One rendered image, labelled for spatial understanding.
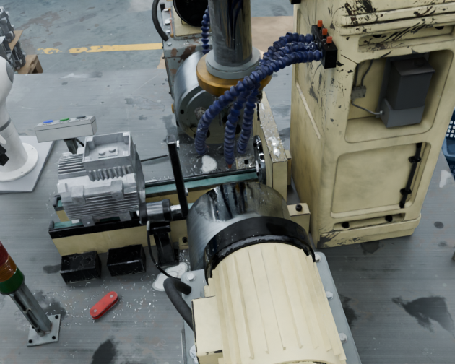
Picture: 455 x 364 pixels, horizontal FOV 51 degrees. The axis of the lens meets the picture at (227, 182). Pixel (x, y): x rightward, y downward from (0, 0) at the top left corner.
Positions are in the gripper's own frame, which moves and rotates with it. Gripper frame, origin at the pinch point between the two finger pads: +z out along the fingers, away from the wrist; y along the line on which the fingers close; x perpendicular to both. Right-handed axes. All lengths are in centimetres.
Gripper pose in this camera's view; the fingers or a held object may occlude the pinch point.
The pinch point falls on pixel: (1, 158)
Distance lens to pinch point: 162.1
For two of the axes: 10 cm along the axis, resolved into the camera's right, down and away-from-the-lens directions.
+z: 2.0, 5.9, 7.8
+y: -9.0, -2.0, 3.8
